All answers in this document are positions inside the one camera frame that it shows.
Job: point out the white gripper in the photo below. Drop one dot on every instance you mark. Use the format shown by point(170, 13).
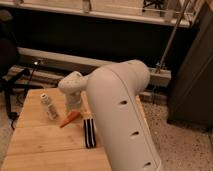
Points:
point(73, 101)

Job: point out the orange pepper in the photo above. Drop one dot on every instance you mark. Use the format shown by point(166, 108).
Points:
point(72, 116)

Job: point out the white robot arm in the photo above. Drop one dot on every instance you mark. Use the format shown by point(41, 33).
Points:
point(111, 94)

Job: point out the black white striped cloth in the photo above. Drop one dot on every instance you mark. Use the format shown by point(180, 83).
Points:
point(89, 133)

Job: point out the black office chair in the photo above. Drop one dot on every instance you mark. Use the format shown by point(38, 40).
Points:
point(9, 56)

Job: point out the metal pole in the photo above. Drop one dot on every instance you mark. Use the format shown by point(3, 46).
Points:
point(159, 65)

